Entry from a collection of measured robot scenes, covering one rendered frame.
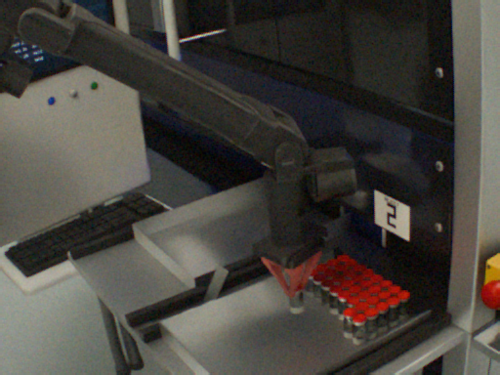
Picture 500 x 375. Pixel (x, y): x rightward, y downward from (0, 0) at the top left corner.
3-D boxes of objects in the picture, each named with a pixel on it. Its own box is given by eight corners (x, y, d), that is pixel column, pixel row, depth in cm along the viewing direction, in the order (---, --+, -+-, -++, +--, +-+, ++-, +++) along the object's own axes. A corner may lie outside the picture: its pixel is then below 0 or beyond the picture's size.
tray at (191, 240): (275, 187, 160) (273, 172, 158) (351, 229, 139) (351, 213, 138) (135, 239, 145) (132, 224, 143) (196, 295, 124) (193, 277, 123)
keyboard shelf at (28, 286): (131, 192, 190) (129, 184, 188) (192, 226, 169) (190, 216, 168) (-15, 255, 165) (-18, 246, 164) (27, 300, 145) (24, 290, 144)
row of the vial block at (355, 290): (324, 284, 122) (323, 262, 120) (391, 329, 108) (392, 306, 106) (313, 289, 122) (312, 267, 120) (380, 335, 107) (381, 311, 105)
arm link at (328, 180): (261, 117, 102) (274, 145, 95) (339, 105, 103) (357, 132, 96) (268, 189, 109) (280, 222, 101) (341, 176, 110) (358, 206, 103)
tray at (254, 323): (333, 266, 128) (332, 249, 126) (430, 327, 107) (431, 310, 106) (162, 338, 113) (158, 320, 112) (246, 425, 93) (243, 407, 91)
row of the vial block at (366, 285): (334, 279, 123) (334, 257, 121) (401, 323, 109) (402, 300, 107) (324, 284, 122) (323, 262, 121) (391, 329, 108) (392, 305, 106)
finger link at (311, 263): (325, 289, 111) (322, 236, 107) (295, 312, 106) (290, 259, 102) (292, 276, 115) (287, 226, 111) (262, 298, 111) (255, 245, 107)
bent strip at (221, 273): (224, 293, 124) (219, 264, 121) (232, 300, 122) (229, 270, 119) (151, 321, 118) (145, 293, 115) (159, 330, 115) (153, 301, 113)
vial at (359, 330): (360, 335, 108) (360, 312, 106) (369, 341, 106) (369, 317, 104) (349, 341, 107) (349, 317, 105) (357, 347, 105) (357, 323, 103)
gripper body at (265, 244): (329, 239, 109) (326, 194, 105) (284, 270, 102) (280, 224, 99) (296, 228, 113) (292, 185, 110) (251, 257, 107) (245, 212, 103)
